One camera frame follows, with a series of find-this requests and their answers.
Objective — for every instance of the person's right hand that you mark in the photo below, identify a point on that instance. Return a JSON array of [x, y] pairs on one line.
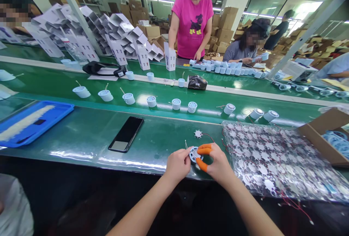
[[218, 165]]

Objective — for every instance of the person's left hand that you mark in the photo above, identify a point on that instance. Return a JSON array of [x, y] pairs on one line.
[[175, 165]]

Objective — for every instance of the person's left fingers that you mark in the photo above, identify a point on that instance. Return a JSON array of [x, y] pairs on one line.
[[187, 162]]

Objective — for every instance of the round light blue fan housing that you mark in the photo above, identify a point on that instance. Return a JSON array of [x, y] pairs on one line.
[[194, 154]]

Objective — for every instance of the black smartphone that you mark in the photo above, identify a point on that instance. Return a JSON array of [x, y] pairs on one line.
[[126, 134]]

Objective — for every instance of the row of light blue cylinders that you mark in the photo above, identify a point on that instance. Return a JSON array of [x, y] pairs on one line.
[[151, 102]]

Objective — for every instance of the black snack packet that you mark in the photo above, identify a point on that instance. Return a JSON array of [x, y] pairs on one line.
[[197, 82]]

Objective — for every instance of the plastic bag of white impellers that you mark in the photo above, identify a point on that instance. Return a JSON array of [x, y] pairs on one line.
[[275, 159]]

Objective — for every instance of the standing white carton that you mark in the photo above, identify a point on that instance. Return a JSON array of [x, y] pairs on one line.
[[170, 57]]

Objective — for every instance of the white paper sheet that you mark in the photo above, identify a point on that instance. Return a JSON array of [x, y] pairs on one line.
[[102, 77]]

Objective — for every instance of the open cardboard box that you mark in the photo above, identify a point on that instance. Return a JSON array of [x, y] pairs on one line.
[[313, 135]]

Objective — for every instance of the stacks of brown cardboard boxes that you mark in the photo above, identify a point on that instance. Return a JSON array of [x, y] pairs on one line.
[[226, 29]]

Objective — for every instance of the blue plastic tray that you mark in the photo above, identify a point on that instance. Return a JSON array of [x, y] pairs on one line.
[[54, 113]]

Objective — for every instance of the row of light blue fans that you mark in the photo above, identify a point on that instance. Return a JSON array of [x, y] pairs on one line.
[[310, 87]]

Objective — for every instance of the white printed box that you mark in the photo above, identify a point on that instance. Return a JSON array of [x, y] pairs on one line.
[[300, 71]]

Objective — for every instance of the heap of light blue rings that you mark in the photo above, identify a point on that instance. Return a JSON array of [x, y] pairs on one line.
[[336, 139]]

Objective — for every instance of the pile of white folded cartons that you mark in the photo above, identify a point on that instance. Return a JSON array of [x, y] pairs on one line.
[[109, 31]]

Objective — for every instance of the clear plastic water bottle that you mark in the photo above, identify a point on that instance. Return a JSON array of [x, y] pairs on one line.
[[75, 52]]

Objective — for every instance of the white fluffy strip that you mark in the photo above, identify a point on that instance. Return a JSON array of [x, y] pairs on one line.
[[26, 121]]

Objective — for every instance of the white metal frame post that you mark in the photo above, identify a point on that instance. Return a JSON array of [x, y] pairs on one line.
[[73, 10], [308, 33]]

